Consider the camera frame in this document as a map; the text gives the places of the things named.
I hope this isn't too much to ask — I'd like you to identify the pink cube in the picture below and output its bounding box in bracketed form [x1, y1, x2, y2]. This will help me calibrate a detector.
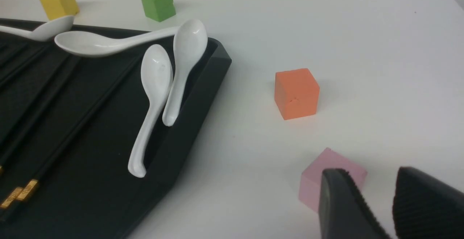
[298, 148, 368, 213]

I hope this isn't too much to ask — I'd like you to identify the black chopstick gold band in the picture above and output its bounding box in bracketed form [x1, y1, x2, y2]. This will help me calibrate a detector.
[1, 55, 141, 223]
[1, 56, 81, 213]

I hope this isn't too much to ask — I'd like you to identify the white ceramic spoon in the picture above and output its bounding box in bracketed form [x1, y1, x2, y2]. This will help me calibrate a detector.
[0, 15, 75, 42]
[54, 27, 179, 57]
[128, 44, 173, 178]
[162, 19, 208, 127]

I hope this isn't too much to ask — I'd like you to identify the yellow cube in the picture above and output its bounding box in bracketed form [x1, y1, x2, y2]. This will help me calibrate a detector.
[40, 0, 80, 20]

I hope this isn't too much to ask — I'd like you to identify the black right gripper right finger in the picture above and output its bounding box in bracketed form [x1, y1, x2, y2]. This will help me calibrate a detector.
[392, 166, 464, 239]

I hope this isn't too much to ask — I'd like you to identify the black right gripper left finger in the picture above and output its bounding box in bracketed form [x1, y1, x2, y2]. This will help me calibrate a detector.
[319, 169, 391, 239]

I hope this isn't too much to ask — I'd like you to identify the orange cube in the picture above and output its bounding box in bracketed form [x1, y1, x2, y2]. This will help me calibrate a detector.
[274, 68, 320, 120]

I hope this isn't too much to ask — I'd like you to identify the green cube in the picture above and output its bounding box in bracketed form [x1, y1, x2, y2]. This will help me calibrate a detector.
[141, 0, 176, 22]

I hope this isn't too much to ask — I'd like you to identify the black plastic tray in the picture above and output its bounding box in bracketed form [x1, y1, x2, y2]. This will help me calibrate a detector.
[1, 33, 232, 239]

